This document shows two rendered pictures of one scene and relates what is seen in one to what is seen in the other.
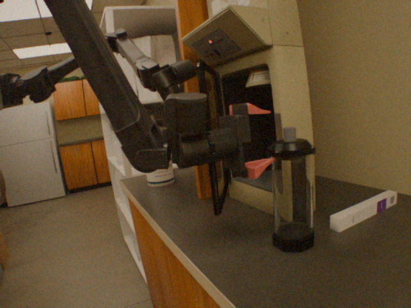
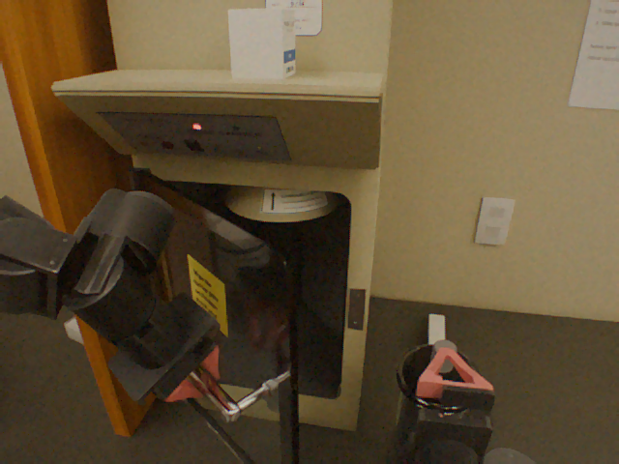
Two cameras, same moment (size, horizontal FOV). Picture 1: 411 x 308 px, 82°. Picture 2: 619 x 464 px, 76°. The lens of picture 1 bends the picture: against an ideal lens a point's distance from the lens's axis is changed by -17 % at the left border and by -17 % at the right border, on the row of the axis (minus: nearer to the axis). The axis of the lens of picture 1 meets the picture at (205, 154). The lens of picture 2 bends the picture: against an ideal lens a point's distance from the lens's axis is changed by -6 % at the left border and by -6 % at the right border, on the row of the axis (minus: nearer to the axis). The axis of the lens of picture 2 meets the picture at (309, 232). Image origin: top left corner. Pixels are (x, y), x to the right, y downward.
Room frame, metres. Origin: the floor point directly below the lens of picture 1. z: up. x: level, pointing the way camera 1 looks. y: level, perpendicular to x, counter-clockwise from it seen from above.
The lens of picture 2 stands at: (0.49, 0.22, 1.56)
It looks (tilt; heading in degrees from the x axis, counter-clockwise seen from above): 27 degrees down; 305
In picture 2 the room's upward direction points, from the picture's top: straight up
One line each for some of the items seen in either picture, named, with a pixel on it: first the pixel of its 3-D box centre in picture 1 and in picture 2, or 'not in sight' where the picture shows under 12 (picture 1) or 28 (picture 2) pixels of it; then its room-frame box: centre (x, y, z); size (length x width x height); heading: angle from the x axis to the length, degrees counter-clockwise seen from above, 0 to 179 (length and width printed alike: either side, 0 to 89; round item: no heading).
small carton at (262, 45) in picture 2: (224, 9); (263, 43); (0.78, -0.10, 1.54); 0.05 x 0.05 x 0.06; 25
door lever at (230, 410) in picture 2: not in sight; (226, 384); (0.76, 0.01, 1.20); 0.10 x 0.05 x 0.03; 169
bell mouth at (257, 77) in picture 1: (271, 76); (283, 180); (0.86, -0.23, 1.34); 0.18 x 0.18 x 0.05
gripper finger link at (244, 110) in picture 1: (250, 121); (448, 391); (0.55, -0.10, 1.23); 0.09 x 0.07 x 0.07; 115
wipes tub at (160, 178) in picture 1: (158, 167); not in sight; (1.31, 0.23, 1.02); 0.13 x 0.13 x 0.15
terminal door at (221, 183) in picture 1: (215, 133); (214, 345); (0.82, -0.04, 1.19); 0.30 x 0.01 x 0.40; 169
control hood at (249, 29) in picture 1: (220, 40); (226, 125); (0.82, -0.08, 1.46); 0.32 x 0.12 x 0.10; 25
